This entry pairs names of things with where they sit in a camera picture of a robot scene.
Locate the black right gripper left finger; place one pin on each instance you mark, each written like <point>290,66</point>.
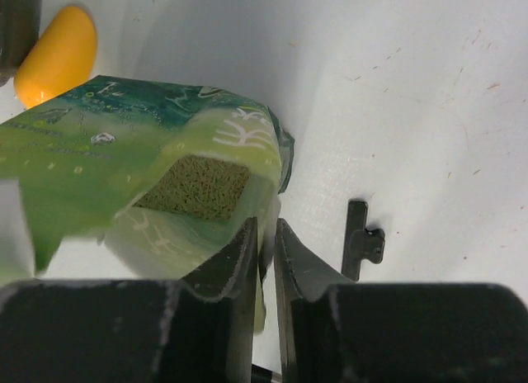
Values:
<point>195,329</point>

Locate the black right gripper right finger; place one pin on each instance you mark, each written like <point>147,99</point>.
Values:
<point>335,330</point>

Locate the black bag clip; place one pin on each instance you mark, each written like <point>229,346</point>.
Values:
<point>360,243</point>

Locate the green litter bag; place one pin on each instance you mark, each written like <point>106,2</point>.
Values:
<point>163,174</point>

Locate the yellow plastic scoop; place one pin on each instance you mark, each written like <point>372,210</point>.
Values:
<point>61,59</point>

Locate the dark grey litter box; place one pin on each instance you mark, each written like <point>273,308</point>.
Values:
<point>20,25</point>

